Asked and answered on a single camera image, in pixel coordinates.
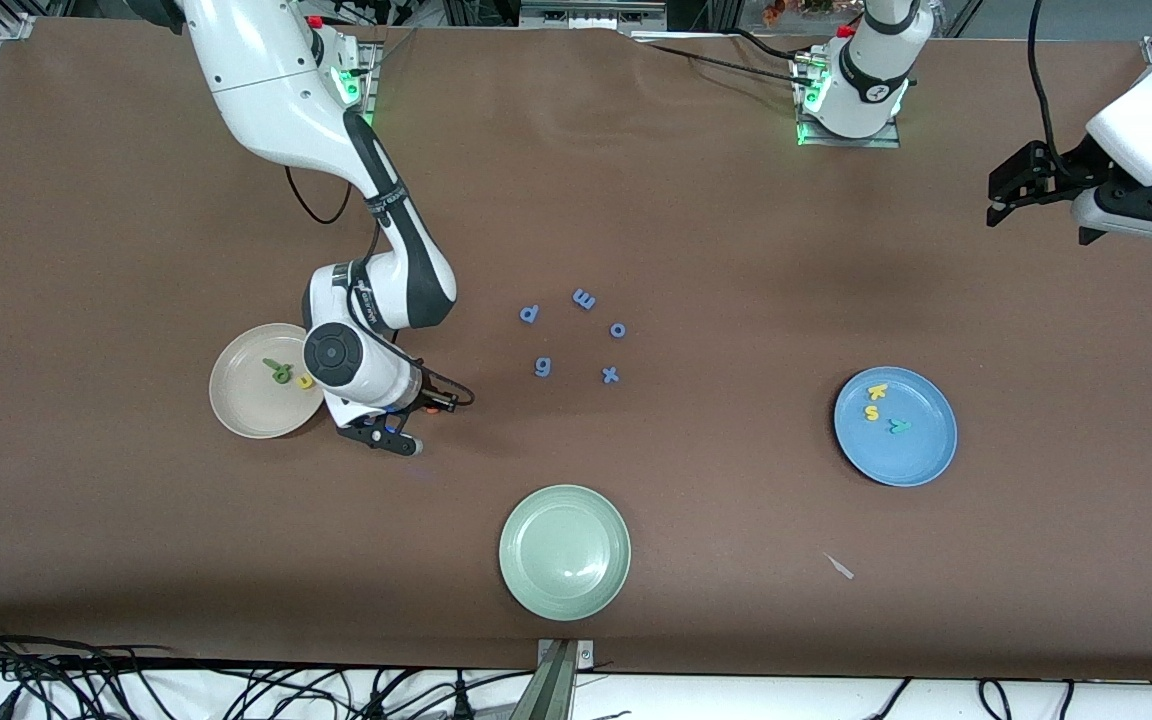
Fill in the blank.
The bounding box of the beige round plate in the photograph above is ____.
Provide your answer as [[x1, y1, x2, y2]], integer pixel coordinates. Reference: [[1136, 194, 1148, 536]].
[[209, 322, 327, 440]]

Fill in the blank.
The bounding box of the pale green round plate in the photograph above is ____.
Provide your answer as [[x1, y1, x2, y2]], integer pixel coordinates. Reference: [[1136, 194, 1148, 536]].
[[498, 484, 632, 622]]

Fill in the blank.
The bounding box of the blue round plate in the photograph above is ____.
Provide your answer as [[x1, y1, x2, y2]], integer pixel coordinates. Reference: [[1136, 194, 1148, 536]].
[[833, 366, 958, 488]]

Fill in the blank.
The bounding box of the black cable along right arm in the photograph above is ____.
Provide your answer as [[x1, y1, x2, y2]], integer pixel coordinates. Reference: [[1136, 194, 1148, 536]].
[[284, 165, 477, 411]]

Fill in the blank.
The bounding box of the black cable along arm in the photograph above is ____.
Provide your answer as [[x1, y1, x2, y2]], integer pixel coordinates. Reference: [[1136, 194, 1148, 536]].
[[284, 165, 477, 411], [1026, 0, 1075, 173]]

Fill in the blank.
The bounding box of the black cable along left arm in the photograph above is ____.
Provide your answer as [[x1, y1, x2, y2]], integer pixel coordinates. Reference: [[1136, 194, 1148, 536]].
[[1026, 0, 1075, 173]]

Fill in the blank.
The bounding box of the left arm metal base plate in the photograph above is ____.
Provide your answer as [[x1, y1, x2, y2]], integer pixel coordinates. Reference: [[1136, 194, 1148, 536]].
[[794, 55, 902, 149]]

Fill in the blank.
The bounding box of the black cable on table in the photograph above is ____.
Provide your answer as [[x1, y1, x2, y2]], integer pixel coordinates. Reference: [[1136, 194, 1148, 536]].
[[648, 42, 817, 86], [726, 28, 827, 63]]

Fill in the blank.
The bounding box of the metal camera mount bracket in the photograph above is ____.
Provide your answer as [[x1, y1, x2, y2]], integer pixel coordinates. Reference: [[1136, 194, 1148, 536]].
[[511, 638, 597, 720]]

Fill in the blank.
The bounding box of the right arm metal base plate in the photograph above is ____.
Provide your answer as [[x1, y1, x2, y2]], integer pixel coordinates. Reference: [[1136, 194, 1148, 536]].
[[348, 38, 382, 123]]

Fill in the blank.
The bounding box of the aluminium frame rack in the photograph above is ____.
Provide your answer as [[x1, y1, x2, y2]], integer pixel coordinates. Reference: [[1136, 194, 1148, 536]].
[[441, 0, 742, 33]]

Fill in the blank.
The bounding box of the black cable tangle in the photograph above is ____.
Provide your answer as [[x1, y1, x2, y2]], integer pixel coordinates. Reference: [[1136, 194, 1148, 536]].
[[0, 615, 537, 720]]

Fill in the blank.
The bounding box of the thin black floor cable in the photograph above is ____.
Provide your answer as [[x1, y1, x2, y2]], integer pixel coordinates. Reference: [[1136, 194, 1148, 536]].
[[871, 678, 912, 720]]

